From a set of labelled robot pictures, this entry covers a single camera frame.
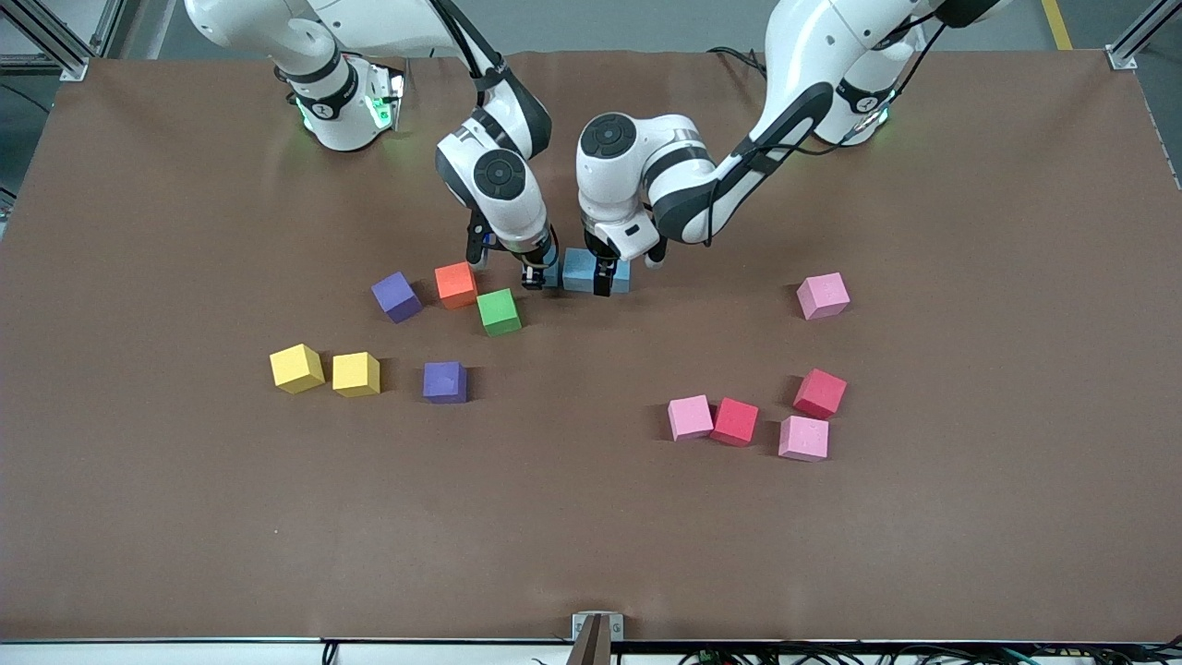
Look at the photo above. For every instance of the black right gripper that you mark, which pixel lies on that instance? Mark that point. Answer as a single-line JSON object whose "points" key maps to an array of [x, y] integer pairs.
{"points": [[532, 266]]}

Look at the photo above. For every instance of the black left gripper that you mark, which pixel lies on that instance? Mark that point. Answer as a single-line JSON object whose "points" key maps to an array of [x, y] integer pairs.
{"points": [[602, 274]]}

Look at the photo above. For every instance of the green foam cube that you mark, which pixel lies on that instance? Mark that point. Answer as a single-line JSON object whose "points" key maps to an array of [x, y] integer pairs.
{"points": [[500, 310]]}

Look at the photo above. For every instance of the red foam cube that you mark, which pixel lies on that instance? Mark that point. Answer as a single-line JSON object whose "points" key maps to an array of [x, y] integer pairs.
{"points": [[735, 420], [819, 391]]}

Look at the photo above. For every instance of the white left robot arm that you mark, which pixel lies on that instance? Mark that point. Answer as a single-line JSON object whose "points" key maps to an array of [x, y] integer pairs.
{"points": [[803, 55]]}

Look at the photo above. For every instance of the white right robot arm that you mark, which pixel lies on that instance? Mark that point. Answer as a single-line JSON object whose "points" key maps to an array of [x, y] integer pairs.
{"points": [[517, 217]]}

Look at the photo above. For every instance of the orange foam cube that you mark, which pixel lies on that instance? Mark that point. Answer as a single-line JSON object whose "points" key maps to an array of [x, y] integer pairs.
{"points": [[455, 282]]}

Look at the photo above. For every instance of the purple foam cube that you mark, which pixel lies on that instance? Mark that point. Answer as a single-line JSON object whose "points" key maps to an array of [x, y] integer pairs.
{"points": [[444, 380], [395, 294]]}

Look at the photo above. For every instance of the yellow foam cube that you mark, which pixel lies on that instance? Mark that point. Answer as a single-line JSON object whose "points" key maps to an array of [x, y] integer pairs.
{"points": [[355, 372], [295, 366]]}

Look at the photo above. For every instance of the brown table mat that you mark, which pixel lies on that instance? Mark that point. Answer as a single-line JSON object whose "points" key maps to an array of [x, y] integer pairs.
{"points": [[591, 517]]}

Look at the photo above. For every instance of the light pink dimpled foam cube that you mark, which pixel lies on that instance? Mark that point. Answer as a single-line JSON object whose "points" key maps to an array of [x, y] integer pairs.
{"points": [[802, 437]]}

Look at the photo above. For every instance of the gray metal mounting bracket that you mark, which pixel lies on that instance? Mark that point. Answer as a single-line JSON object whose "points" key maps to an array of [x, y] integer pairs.
{"points": [[580, 626]]}

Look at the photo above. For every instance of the brown camera pole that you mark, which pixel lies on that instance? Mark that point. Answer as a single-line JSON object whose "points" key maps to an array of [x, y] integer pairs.
{"points": [[593, 652]]}

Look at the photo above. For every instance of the aluminium frame post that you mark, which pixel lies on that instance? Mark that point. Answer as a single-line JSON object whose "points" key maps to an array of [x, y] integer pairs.
{"points": [[76, 67], [1122, 57]]}

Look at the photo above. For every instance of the white table edge rail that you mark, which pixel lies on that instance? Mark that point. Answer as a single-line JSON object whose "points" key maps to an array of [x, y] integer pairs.
{"points": [[138, 658]]}

